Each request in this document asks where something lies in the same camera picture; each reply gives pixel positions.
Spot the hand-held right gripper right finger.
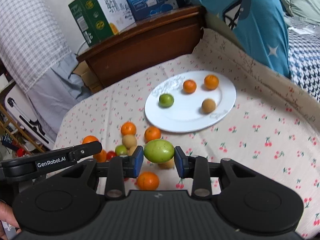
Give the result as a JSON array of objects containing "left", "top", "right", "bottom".
[{"left": 174, "top": 145, "right": 265, "bottom": 198}]

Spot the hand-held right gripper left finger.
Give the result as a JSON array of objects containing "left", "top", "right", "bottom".
[{"left": 50, "top": 145, "right": 145, "bottom": 198}]

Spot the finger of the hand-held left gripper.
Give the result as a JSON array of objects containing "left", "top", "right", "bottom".
[{"left": 67, "top": 141, "right": 103, "bottom": 162}]

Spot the orange mandarin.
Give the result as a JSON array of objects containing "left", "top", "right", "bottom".
[
  {"left": 136, "top": 171, "right": 160, "bottom": 190},
  {"left": 144, "top": 126, "right": 162, "bottom": 143},
  {"left": 204, "top": 74, "right": 220, "bottom": 91},
  {"left": 120, "top": 121, "right": 137, "bottom": 137},
  {"left": 82, "top": 135, "right": 100, "bottom": 145},
  {"left": 182, "top": 79, "right": 197, "bottom": 94},
  {"left": 93, "top": 149, "right": 108, "bottom": 163}
]

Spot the white oval plate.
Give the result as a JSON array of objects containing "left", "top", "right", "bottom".
[{"left": 144, "top": 70, "right": 237, "bottom": 133}]

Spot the person's left hand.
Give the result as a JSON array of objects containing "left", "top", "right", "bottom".
[{"left": 0, "top": 201, "right": 21, "bottom": 231}]

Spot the white plastic case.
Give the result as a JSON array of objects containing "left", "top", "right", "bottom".
[{"left": 4, "top": 84, "right": 59, "bottom": 152}]

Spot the grey-blue hanging cloth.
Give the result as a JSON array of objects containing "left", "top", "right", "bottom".
[{"left": 26, "top": 52, "right": 93, "bottom": 143}]

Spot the cherry print tablecloth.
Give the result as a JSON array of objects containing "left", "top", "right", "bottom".
[{"left": 52, "top": 54, "right": 320, "bottom": 240}]

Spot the open cardboard box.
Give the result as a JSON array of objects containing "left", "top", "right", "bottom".
[{"left": 72, "top": 61, "right": 104, "bottom": 94}]

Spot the brown wooden cabinet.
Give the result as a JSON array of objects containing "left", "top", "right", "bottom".
[{"left": 76, "top": 5, "right": 207, "bottom": 89}]

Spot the beige floral branch cloth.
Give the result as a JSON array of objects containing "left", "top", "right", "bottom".
[{"left": 191, "top": 27, "right": 320, "bottom": 130}]

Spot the green and white carton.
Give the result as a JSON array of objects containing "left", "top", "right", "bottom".
[{"left": 68, "top": 0, "right": 137, "bottom": 47}]

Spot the grey checked cloth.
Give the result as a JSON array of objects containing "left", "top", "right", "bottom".
[{"left": 0, "top": 0, "right": 73, "bottom": 95}]

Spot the olive green pillow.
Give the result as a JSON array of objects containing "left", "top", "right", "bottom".
[{"left": 204, "top": 11, "right": 244, "bottom": 52}]

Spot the blue star pillow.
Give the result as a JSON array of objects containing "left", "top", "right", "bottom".
[{"left": 189, "top": 0, "right": 292, "bottom": 79}]

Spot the navy white houndstooth blanket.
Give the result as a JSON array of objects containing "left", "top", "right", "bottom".
[{"left": 287, "top": 27, "right": 320, "bottom": 93}]

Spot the blue printed carton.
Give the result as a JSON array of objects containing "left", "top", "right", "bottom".
[{"left": 120, "top": 0, "right": 179, "bottom": 22}]

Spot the white lace cloth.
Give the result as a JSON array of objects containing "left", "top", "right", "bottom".
[{"left": 284, "top": 15, "right": 320, "bottom": 35}]

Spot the wooden rack frame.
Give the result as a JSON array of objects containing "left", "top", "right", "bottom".
[{"left": 0, "top": 104, "right": 49, "bottom": 155}]

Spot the white cable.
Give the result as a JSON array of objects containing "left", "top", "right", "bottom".
[{"left": 74, "top": 39, "right": 91, "bottom": 56}]

